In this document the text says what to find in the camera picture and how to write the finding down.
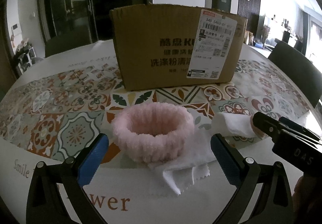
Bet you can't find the pink cable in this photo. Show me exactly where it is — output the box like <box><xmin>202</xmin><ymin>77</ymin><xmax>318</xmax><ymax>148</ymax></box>
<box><xmin>249</xmin><ymin>115</ymin><xmax>265</xmax><ymax>139</ymax></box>

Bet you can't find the white cloth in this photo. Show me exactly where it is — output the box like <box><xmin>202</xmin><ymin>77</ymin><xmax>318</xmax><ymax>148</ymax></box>
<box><xmin>149</xmin><ymin>112</ymin><xmax>264</xmax><ymax>197</ymax></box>

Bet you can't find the pink fluffy headband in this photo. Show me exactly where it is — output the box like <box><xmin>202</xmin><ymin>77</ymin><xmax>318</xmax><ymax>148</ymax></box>
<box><xmin>112</xmin><ymin>102</ymin><xmax>194</xmax><ymax>164</ymax></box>

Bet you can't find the right hand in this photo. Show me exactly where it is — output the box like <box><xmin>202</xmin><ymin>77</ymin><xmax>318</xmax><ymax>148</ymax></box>
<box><xmin>292</xmin><ymin>175</ymin><xmax>321</xmax><ymax>224</ymax></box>

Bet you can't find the dark green right chair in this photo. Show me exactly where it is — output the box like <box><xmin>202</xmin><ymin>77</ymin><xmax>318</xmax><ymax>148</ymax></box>
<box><xmin>268</xmin><ymin>41</ymin><xmax>321</xmax><ymax>108</ymax></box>

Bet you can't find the white low tv cabinet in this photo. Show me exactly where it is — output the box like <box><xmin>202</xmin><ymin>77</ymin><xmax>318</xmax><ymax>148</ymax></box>
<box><xmin>244</xmin><ymin>30</ymin><xmax>274</xmax><ymax>51</ymax></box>

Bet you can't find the patterned floral table runner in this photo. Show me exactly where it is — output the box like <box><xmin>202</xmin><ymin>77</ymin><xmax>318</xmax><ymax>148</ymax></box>
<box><xmin>1</xmin><ymin>58</ymin><xmax>309</xmax><ymax>160</ymax></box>

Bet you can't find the brown cardboard box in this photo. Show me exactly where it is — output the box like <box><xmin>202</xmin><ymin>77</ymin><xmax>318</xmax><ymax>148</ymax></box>
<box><xmin>111</xmin><ymin>4</ymin><xmax>247</xmax><ymax>90</ymax></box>

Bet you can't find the shoe rack with items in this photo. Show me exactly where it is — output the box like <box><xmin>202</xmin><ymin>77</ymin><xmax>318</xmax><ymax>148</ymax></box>
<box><xmin>12</xmin><ymin>38</ymin><xmax>35</xmax><ymax>75</ymax></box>

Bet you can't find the dark chair behind table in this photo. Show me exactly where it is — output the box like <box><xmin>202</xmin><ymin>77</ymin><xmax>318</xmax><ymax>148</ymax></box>
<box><xmin>45</xmin><ymin>26</ymin><xmax>92</xmax><ymax>58</ymax></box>

